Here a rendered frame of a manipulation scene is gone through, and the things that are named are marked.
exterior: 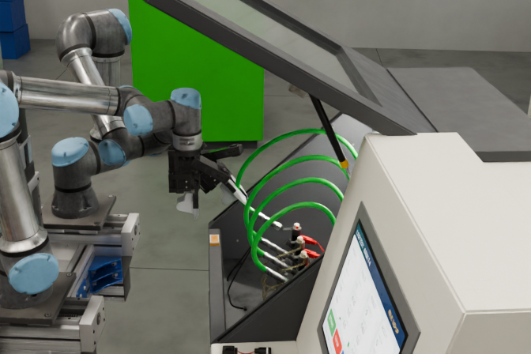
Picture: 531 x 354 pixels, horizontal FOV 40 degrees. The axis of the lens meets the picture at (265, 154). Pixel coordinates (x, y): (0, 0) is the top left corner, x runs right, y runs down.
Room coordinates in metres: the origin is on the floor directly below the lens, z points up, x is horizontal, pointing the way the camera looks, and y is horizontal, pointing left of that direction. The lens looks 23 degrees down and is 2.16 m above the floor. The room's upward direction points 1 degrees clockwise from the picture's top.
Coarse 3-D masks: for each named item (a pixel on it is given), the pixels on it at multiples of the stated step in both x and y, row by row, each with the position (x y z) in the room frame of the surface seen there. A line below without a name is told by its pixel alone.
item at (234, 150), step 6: (234, 144) 1.94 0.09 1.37; (240, 144) 1.96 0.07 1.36; (216, 150) 1.94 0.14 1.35; (222, 150) 1.92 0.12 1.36; (228, 150) 1.92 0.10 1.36; (234, 150) 1.92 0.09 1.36; (240, 150) 1.92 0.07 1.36; (204, 156) 1.92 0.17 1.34; (210, 156) 1.92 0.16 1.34; (216, 156) 1.92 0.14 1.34; (222, 156) 1.92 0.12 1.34; (228, 156) 1.91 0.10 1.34; (234, 156) 1.92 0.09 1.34
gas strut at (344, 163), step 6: (312, 96) 1.58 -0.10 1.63; (312, 102) 1.59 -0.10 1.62; (318, 102) 1.58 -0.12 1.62; (318, 108) 1.58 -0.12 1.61; (318, 114) 1.59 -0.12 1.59; (324, 114) 1.59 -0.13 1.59; (324, 120) 1.58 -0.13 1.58; (324, 126) 1.59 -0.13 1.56; (330, 126) 1.59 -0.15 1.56; (330, 132) 1.59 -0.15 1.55; (330, 138) 1.59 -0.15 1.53; (336, 138) 1.59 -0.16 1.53; (336, 144) 1.59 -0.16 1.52; (336, 150) 1.59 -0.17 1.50; (342, 156) 1.59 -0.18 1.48; (342, 162) 1.59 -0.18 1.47; (348, 174) 1.60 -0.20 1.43
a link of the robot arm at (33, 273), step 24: (0, 96) 1.48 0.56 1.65; (0, 120) 1.47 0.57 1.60; (0, 144) 1.48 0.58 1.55; (0, 168) 1.49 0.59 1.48; (0, 192) 1.49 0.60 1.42; (24, 192) 1.52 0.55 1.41; (0, 216) 1.50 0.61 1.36; (24, 216) 1.51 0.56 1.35; (0, 240) 1.53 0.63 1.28; (24, 240) 1.50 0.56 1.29; (48, 240) 1.55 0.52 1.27; (24, 264) 1.47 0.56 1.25; (48, 264) 1.50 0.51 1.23; (24, 288) 1.48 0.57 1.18
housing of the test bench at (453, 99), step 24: (408, 72) 2.24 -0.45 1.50; (432, 72) 2.25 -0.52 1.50; (456, 72) 2.25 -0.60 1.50; (432, 96) 2.00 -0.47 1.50; (456, 96) 2.01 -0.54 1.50; (480, 96) 2.01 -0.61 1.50; (504, 96) 2.01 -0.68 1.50; (432, 120) 1.81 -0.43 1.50; (456, 120) 1.81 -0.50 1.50; (480, 120) 1.81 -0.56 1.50; (504, 120) 1.82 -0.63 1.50; (528, 120) 1.82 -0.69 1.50; (480, 144) 1.65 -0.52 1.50; (504, 144) 1.65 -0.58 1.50; (528, 144) 1.65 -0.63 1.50; (504, 168) 1.57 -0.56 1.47; (528, 168) 1.57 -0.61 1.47; (528, 192) 1.44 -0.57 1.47
